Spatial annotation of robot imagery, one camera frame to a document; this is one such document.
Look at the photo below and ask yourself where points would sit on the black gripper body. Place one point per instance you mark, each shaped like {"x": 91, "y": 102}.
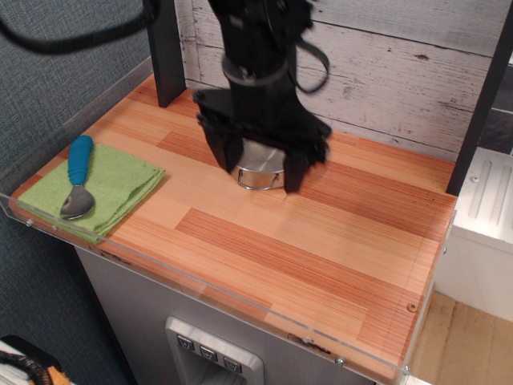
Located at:
{"x": 271, "y": 115}

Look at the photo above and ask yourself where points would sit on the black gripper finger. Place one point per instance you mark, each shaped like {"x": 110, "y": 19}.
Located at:
{"x": 226, "y": 147}
{"x": 296, "y": 166}

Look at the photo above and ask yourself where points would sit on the stainless steel pot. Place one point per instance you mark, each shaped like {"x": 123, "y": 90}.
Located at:
{"x": 260, "y": 167}

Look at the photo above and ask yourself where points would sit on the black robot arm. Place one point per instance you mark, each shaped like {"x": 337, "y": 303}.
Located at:
{"x": 261, "y": 39}

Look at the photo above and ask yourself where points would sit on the green folded cloth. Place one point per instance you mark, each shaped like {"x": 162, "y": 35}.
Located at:
{"x": 117, "y": 180}

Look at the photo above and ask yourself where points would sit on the clear acrylic table guard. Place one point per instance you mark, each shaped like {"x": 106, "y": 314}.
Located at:
{"x": 341, "y": 269}

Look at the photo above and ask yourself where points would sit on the grey cabinet with dispenser panel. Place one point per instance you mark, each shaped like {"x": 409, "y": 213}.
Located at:
{"x": 169, "y": 337}

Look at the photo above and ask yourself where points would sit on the white ribbed appliance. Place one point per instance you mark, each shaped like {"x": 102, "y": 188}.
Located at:
{"x": 475, "y": 267}

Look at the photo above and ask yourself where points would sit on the orange fuzzy object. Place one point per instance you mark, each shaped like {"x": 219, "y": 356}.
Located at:
{"x": 57, "y": 377}

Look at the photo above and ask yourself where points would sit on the dark vertical post left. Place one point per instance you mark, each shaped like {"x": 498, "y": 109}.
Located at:
{"x": 166, "y": 55}

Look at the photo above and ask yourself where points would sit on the dark vertical post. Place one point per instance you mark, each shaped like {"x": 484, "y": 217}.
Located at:
{"x": 166, "y": 55}
{"x": 495, "y": 73}

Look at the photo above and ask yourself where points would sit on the blue handled metal spoon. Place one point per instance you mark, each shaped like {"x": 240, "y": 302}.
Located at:
{"x": 79, "y": 202}

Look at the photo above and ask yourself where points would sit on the dark vertical post right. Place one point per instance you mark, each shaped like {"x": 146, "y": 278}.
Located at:
{"x": 495, "y": 73}

